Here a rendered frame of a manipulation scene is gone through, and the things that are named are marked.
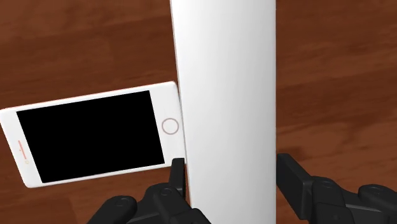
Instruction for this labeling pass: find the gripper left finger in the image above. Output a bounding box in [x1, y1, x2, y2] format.
[87, 157, 212, 224]

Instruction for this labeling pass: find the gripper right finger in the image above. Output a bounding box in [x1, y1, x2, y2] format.
[275, 153, 397, 224]

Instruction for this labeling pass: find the white smartphone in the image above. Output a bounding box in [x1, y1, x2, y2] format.
[0, 81, 187, 189]

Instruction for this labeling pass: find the white cylinder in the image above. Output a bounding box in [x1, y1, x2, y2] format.
[169, 0, 277, 224]

